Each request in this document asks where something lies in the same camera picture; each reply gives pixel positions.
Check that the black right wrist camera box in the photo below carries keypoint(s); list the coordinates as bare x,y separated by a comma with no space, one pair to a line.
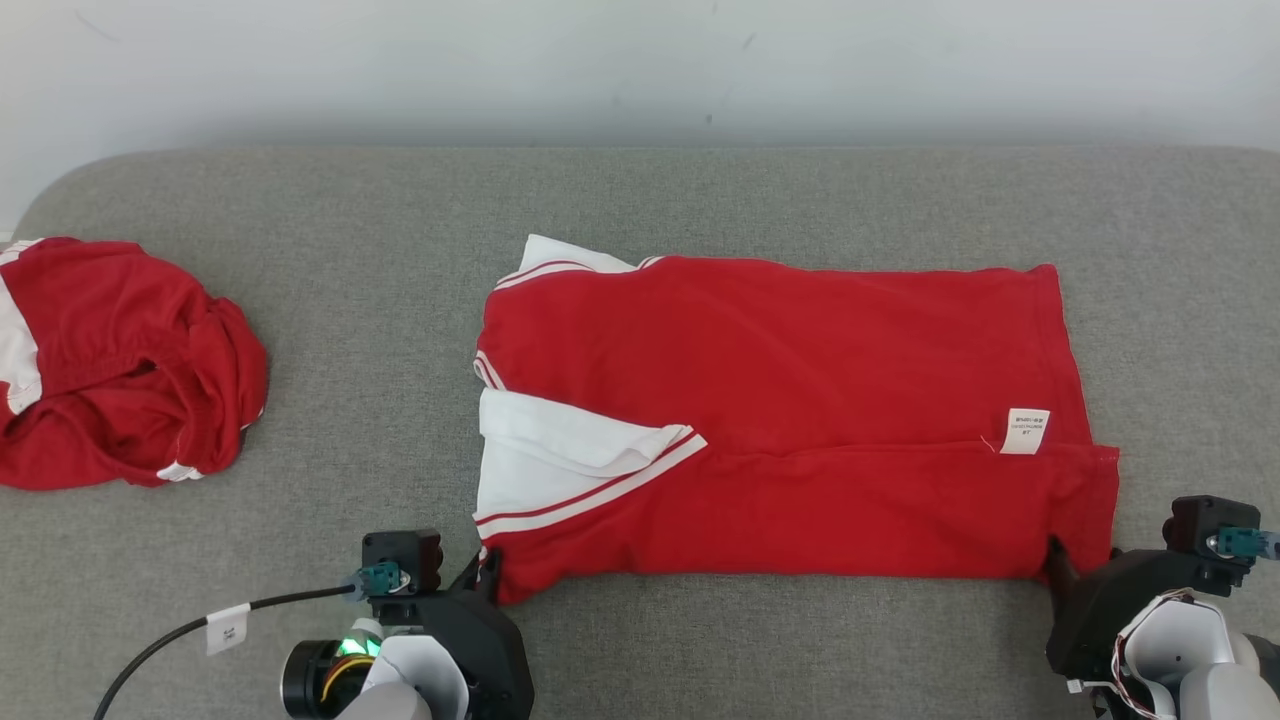
1195,520

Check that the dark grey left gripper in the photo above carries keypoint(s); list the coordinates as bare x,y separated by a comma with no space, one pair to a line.
490,650

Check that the red shorts with white stripe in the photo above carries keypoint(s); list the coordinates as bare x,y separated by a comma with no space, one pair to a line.
100,330

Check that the red shirt with white collar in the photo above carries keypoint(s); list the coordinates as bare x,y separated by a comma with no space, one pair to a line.
800,350

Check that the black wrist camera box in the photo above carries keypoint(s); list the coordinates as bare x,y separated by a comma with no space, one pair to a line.
405,555
1195,520

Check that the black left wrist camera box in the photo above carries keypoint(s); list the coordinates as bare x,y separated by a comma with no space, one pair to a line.
405,555

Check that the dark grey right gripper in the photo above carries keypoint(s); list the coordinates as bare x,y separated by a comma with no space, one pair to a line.
1100,610

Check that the grey fabric sofa seat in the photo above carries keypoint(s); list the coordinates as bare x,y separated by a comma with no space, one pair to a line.
400,250

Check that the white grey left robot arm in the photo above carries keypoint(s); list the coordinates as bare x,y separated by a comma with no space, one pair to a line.
420,680

